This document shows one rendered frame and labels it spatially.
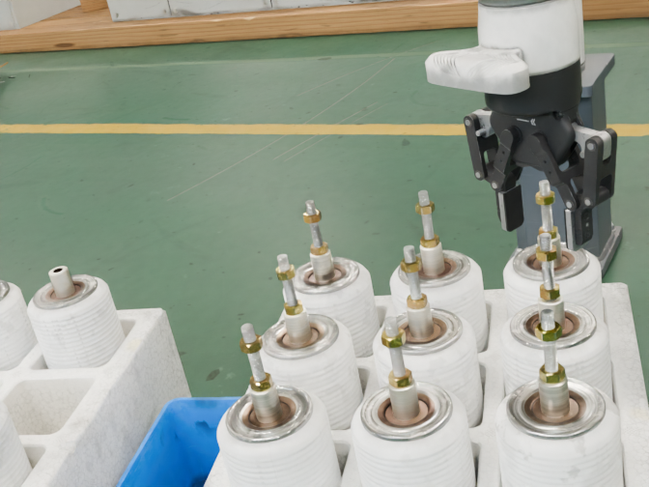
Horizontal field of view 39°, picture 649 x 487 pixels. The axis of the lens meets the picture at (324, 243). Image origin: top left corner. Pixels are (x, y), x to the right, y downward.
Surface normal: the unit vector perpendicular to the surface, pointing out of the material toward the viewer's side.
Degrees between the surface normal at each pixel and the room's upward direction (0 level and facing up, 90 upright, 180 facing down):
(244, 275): 0
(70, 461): 90
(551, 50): 90
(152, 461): 88
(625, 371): 0
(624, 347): 0
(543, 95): 90
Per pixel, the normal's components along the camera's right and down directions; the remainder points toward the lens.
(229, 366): -0.18, -0.88
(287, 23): -0.46, 0.47
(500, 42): -0.65, 0.40
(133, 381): 0.96, -0.07
